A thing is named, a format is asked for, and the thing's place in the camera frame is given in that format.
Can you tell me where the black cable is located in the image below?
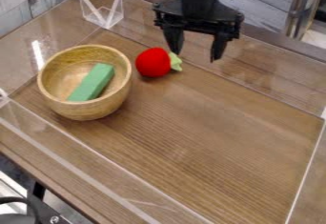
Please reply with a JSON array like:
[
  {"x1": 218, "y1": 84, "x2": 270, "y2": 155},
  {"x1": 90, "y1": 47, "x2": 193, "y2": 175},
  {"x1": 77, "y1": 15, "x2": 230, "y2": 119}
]
[{"x1": 0, "y1": 196, "x2": 37, "y2": 224}]

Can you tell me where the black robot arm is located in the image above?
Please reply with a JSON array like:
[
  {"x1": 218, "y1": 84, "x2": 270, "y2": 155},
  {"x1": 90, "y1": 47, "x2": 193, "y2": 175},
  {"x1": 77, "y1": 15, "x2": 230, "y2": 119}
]
[{"x1": 153, "y1": 0, "x2": 245, "y2": 62}]

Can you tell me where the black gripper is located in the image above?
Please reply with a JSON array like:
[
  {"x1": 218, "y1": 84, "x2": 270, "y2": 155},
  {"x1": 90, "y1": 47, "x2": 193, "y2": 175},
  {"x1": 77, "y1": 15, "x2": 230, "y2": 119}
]
[{"x1": 153, "y1": 0, "x2": 245, "y2": 62}]

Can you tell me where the metal table leg background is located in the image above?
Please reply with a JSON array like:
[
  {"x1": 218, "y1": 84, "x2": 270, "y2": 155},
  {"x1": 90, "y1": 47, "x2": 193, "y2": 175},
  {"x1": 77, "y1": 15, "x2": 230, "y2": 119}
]
[{"x1": 285, "y1": 0, "x2": 321, "y2": 40}]

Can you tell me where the green rectangular block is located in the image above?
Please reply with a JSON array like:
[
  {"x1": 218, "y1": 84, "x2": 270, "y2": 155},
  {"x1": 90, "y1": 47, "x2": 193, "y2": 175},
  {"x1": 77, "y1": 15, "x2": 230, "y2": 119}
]
[{"x1": 69, "y1": 63, "x2": 116, "y2": 102}]

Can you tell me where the red plush strawberry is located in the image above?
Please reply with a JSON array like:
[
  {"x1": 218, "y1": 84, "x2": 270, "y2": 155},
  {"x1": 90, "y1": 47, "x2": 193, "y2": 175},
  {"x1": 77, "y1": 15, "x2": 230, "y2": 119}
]
[{"x1": 136, "y1": 47, "x2": 182, "y2": 77}]

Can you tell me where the black table clamp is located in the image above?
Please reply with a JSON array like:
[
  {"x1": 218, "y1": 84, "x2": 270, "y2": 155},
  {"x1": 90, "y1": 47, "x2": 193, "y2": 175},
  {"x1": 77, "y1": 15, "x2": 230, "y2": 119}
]
[{"x1": 27, "y1": 181, "x2": 71, "y2": 224}]

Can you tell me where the clear acrylic corner bracket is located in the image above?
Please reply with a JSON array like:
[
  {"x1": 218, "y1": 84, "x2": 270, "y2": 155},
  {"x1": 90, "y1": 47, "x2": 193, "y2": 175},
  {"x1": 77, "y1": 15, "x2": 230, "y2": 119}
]
[{"x1": 79, "y1": 0, "x2": 124, "y2": 30}]

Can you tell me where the wooden brown bowl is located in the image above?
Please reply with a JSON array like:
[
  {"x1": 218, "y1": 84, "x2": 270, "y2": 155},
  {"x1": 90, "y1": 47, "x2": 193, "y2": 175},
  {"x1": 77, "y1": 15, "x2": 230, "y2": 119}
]
[{"x1": 38, "y1": 44, "x2": 133, "y2": 121}]

